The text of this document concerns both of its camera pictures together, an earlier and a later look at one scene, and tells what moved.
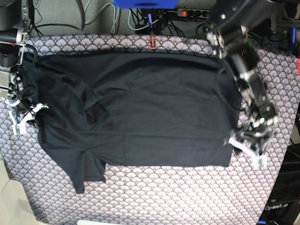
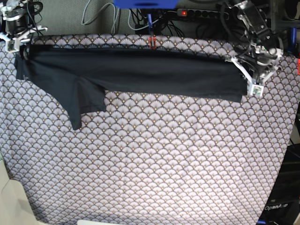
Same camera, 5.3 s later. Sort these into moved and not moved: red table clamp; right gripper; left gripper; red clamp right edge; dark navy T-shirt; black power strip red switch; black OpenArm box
Moved: right gripper; left gripper; dark navy T-shirt
Not moved: red clamp right edge; red table clamp; black OpenArm box; black power strip red switch
